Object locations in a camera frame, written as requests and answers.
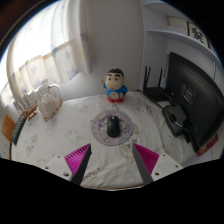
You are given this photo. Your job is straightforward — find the cartoon boy figurine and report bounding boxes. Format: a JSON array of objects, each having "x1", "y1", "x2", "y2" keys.
[{"x1": 101, "y1": 67, "x2": 129, "y2": 104}]

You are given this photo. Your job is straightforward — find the white wall shelf unit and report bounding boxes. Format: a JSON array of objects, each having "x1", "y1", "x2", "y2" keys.
[{"x1": 139, "y1": 0, "x2": 224, "y2": 68}]

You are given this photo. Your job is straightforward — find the black computer monitor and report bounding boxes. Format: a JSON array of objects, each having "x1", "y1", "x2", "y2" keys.
[{"x1": 165, "y1": 51, "x2": 224, "y2": 153}]

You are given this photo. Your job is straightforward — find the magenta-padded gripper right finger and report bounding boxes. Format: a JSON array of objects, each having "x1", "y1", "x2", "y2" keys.
[{"x1": 131, "y1": 143, "x2": 184, "y2": 186}]

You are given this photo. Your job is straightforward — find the black computer mouse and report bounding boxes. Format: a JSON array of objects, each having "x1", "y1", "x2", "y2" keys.
[{"x1": 106, "y1": 115, "x2": 121, "y2": 139}]

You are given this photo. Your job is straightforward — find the large white conch shell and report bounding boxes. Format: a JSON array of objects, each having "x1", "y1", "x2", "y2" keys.
[{"x1": 35, "y1": 83, "x2": 64, "y2": 123}]

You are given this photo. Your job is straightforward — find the red paper packet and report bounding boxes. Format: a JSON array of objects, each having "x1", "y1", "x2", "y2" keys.
[{"x1": 195, "y1": 133, "x2": 220, "y2": 157}]

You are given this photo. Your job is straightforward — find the white star-print curtain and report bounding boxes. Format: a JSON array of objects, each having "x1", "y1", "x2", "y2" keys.
[{"x1": 4, "y1": 0, "x2": 94, "y2": 104}]

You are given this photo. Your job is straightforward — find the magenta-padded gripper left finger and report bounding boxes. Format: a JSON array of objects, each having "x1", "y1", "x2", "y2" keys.
[{"x1": 43, "y1": 143, "x2": 92, "y2": 186}]

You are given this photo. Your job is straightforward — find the white radiator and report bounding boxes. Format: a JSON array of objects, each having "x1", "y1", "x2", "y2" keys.
[{"x1": 12, "y1": 93, "x2": 38, "y2": 113}]

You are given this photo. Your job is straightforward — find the black mechanical keyboard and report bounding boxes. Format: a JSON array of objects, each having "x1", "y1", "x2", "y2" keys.
[{"x1": 10, "y1": 111, "x2": 28, "y2": 146}]

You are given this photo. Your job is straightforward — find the black router with antennas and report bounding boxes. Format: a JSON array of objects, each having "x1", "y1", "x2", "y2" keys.
[{"x1": 142, "y1": 65, "x2": 171, "y2": 103}]

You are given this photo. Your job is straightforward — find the white printed tablecloth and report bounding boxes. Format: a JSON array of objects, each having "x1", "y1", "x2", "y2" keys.
[{"x1": 9, "y1": 90, "x2": 201, "y2": 190}]

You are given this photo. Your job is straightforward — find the black power adapter box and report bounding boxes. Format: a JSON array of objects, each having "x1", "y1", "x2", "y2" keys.
[{"x1": 162, "y1": 104, "x2": 188, "y2": 138}]

